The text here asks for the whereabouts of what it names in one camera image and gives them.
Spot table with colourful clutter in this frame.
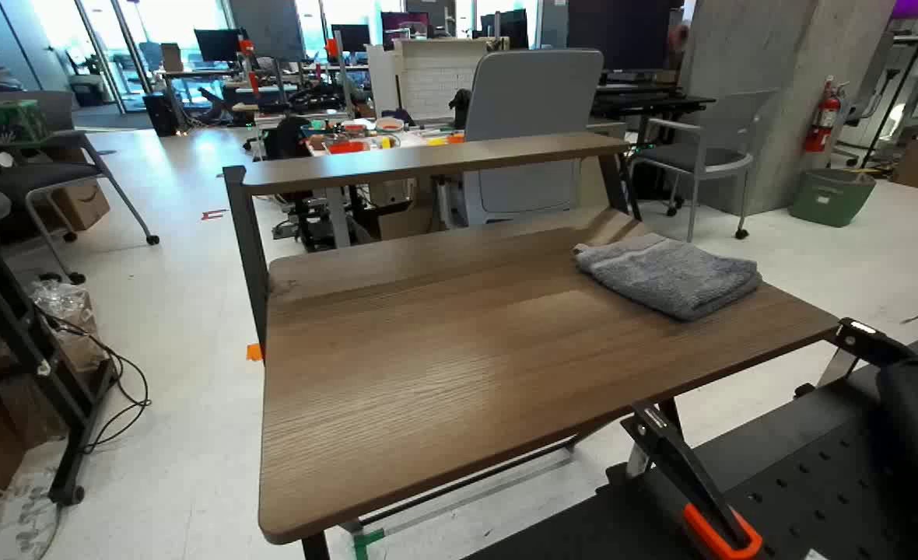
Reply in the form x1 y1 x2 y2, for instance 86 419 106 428
300 116 470 163

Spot grey high-back office chair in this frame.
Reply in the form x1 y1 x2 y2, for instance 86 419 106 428
462 48 608 226

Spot wooden table with black frame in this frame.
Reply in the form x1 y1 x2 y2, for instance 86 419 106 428
221 148 695 560

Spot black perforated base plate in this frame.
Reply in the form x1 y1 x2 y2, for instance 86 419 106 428
466 332 918 560

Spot black computer monitor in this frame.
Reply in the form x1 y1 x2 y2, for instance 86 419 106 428
194 25 249 66
330 21 373 57
381 10 433 51

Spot black backpack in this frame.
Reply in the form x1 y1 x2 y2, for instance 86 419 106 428
263 112 319 163

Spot black floor cable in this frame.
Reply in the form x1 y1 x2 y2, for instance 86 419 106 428
82 332 157 453

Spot grey folded towel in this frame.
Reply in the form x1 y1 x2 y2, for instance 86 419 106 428
574 232 766 325

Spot raised wooden desk shelf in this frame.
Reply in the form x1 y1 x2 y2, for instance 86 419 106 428
221 128 639 199

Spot clear plastic bag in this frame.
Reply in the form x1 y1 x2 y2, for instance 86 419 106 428
22 277 110 375

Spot green bin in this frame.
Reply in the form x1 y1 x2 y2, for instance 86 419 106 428
783 164 879 229

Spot black metal rack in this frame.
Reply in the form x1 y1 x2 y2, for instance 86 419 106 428
0 199 122 510

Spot large dark monitor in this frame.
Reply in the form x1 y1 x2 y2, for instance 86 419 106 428
563 0 685 76

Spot grey armchair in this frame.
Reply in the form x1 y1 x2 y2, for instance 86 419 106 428
627 87 777 244

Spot white board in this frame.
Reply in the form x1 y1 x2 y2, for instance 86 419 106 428
393 38 488 124

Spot red fire extinguisher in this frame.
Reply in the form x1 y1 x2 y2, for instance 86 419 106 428
800 76 851 159

